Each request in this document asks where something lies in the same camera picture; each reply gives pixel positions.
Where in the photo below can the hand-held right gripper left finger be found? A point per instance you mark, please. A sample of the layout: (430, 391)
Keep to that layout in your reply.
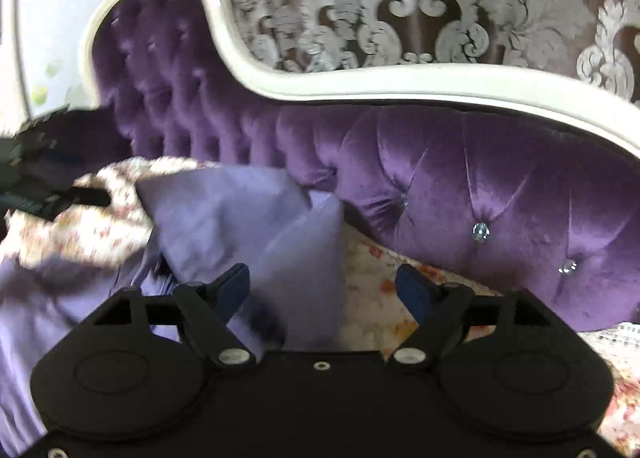
(234, 290)

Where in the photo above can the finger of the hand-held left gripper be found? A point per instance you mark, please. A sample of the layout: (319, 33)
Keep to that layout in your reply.
(87, 198)

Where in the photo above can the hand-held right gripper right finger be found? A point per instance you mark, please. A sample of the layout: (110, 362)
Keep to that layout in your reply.
(415, 290)

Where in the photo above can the lilac hooded zip jacket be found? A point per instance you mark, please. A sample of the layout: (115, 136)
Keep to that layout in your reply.
(225, 218)

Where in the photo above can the floral bed sheet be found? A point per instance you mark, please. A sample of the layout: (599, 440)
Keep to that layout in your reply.
(380, 288)

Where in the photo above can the dark purple velvet cushion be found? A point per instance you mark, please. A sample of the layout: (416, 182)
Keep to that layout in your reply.
(95, 138)

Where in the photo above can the white framed glass door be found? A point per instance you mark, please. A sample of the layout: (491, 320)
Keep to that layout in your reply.
(50, 13)

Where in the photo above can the brown damask patterned curtain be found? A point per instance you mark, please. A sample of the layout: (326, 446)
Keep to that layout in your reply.
(425, 3)

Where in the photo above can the purple tufted sofa white frame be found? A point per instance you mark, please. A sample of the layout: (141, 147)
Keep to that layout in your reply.
(450, 173)

